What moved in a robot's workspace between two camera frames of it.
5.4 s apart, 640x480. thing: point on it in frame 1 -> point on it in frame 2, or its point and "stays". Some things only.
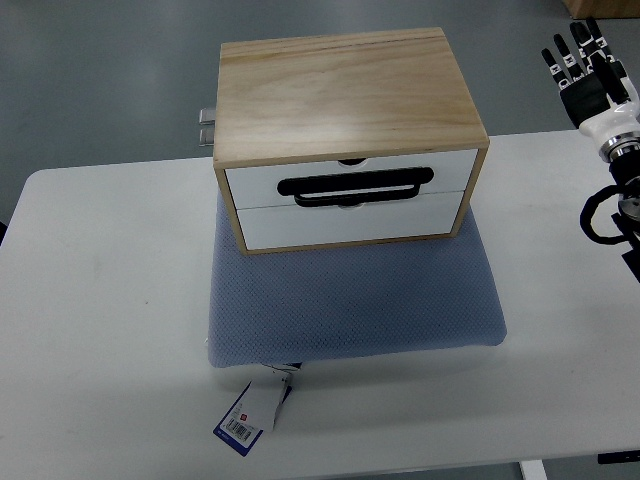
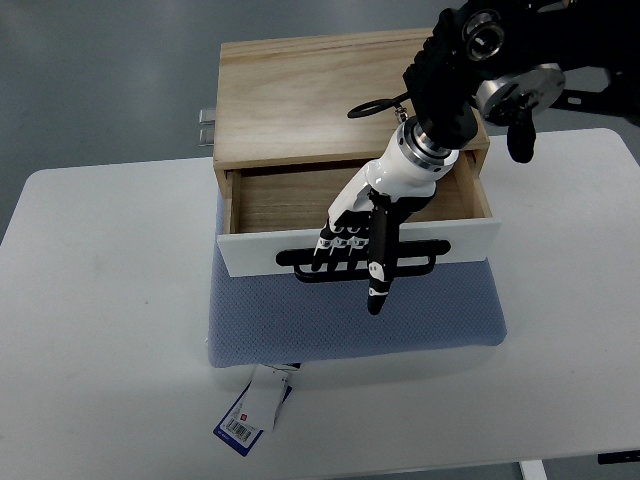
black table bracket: x=619 y=457 stays
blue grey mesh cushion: x=319 y=302 stays
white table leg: x=533 y=469 stays
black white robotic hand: x=600 y=96 -> x=364 y=219
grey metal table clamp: x=207 y=122 stays
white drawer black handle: x=374 y=181 -> x=420 y=250
